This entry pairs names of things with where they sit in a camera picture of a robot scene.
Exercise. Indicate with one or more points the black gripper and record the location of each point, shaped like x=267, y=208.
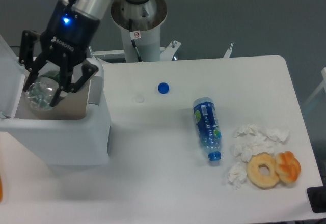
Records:
x=68, y=38

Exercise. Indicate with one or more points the clear green-label plastic bottle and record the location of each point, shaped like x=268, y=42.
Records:
x=40, y=93

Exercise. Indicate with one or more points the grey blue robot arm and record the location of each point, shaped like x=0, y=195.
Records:
x=73, y=81

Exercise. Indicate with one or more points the white trash can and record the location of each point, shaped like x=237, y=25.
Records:
x=79, y=137

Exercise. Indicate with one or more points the white bottle cap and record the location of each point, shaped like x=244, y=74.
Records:
x=139, y=99

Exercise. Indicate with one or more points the blue bottle cap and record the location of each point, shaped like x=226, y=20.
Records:
x=163, y=88

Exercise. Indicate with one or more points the blue-label plastic bottle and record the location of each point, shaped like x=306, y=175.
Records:
x=208, y=127

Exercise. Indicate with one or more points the orange object at edge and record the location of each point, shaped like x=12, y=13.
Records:
x=1, y=190

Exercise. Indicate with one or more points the large crumpled white tissue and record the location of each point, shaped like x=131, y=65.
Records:
x=251, y=140

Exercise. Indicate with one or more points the small crumpled white tissue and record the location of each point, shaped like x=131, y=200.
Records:
x=237, y=175

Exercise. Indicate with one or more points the orange glazed twisted bun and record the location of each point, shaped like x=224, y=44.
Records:
x=287, y=167

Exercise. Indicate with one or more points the black device at edge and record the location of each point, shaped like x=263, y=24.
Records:
x=316, y=196

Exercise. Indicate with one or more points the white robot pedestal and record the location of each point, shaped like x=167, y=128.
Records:
x=145, y=30

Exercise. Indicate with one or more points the ring donut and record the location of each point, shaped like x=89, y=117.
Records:
x=261, y=171

